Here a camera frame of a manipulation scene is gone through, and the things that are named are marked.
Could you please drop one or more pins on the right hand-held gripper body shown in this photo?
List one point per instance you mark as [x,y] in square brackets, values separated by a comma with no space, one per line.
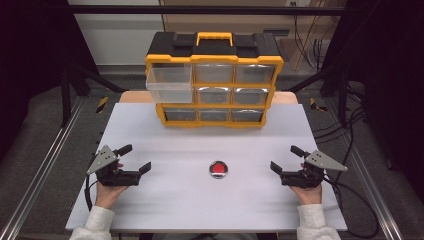
[305,178]

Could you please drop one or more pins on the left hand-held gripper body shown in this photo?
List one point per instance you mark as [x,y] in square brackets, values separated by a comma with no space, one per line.
[111,176]

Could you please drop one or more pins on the round red and black tin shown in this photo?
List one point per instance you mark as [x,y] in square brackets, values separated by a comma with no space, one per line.
[218,169]

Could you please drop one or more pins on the clear plastic drawer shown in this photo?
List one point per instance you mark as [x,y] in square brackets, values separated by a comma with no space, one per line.
[170,90]

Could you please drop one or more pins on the person's right hand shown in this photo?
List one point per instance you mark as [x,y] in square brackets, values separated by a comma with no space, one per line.
[308,195]

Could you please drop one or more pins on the person's left hand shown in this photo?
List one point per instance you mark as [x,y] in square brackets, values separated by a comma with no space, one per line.
[108,195]

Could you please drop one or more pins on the yellow and black tape strip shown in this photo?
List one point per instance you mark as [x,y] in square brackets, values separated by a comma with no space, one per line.
[316,105]
[102,104]

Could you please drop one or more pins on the wooden table board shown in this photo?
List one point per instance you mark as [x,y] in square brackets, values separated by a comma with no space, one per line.
[133,97]

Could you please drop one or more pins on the black metal stand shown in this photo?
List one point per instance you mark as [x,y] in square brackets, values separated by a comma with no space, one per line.
[66,93]
[341,90]

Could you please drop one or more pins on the set of closed clear drawers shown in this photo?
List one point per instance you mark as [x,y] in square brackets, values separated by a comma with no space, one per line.
[213,95]

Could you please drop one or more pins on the black curtain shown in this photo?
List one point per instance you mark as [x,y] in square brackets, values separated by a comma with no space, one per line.
[30,60]
[390,83]

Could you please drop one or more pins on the yellow and black organizer cabinet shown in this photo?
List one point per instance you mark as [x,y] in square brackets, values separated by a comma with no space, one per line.
[213,46]

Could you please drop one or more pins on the black crossbar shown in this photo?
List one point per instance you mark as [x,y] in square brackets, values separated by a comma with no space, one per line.
[200,10]

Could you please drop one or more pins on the metal floor rail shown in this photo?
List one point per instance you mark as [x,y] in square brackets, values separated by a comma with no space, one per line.
[43,160]
[373,190]

